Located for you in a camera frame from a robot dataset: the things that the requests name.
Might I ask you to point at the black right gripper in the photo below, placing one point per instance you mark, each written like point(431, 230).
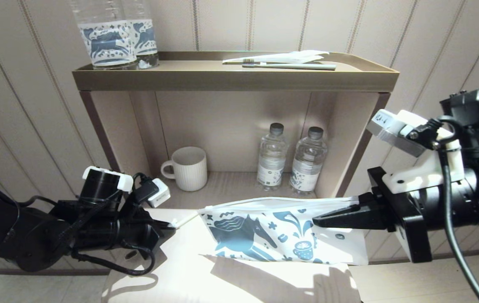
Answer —
point(411, 235)

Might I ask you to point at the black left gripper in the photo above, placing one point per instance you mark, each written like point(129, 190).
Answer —
point(149, 231)

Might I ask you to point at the white toothbrush black bristles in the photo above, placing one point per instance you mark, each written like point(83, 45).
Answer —
point(184, 219)

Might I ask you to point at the blue patterned zip pouch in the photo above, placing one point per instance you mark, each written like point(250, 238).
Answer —
point(273, 240)

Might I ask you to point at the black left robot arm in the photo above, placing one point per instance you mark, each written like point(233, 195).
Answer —
point(20, 235)

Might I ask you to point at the white ribbed mug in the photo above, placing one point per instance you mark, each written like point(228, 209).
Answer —
point(189, 168)

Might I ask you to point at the small clear water bottle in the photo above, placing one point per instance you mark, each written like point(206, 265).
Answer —
point(272, 164)
point(306, 168)

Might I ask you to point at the beige wooden shelf unit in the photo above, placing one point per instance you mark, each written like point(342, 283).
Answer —
point(222, 80)

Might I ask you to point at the pale toothbrush brown bristles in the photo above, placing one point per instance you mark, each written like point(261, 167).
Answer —
point(298, 66)

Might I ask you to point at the white paper wrapper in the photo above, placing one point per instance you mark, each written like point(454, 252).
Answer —
point(298, 56)

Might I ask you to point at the large bottle blue print label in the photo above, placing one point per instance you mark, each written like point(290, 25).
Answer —
point(104, 42)
point(146, 38)

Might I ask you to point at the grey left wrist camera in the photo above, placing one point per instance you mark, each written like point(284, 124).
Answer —
point(159, 193)

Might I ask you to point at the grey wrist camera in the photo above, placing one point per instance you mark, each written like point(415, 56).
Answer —
point(159, 193)
point(390, 126)

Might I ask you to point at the white right camera bracket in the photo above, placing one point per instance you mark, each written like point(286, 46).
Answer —
point(420, 176)

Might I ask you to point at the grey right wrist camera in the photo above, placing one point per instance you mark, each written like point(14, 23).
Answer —
point(390, 126)

